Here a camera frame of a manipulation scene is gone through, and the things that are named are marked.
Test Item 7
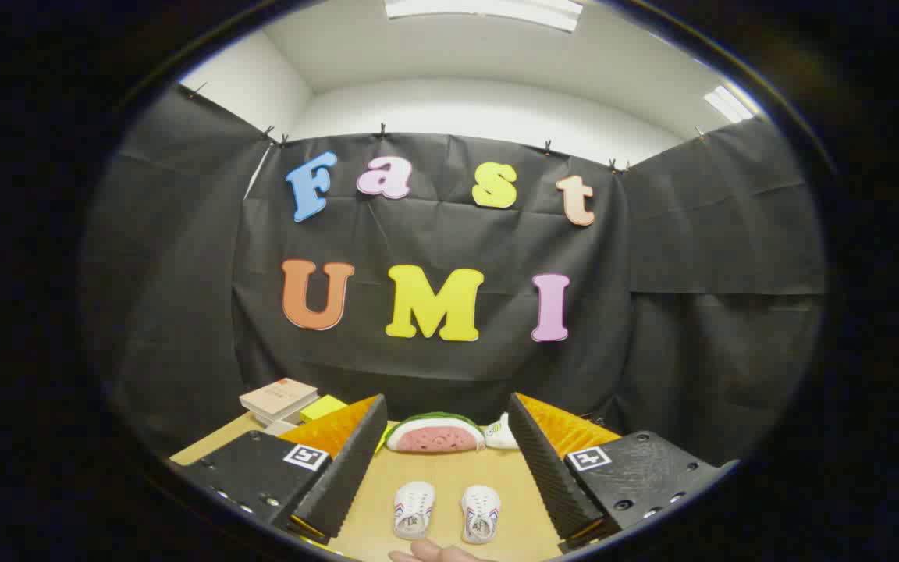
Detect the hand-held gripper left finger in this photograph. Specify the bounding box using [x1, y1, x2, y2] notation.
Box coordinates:
[171, 394, 389, 546]

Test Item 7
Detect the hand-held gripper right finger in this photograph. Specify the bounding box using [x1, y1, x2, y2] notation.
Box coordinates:
[507, 393, 739, 551]

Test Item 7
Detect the white canvas shoe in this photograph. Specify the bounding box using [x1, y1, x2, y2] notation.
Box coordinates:
[393, 481, 436, 541]
[460, 485, 502, 546]

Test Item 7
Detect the white plush toy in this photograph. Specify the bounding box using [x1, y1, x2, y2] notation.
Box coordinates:
[484, 412, 521, 450]

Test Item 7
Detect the yellow book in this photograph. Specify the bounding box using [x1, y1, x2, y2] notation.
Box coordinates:
[299, 394, 349, 424]

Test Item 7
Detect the watermelon slice plush toy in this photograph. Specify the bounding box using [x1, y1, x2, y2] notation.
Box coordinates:
[385, 412, 486, 454]

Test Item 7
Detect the beige book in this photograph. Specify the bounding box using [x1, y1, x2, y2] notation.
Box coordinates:
[239, 378, 320, 420]

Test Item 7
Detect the black backdrop cloth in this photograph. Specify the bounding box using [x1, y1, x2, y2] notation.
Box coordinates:
[83, 82, 829, 469]

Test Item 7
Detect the small ceiling light panel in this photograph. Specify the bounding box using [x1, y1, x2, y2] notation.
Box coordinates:
[703, 84, 755, 124]

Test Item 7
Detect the long ceiling light panel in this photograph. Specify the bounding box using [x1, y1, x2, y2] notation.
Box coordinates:
[385, 0, 585, 33]

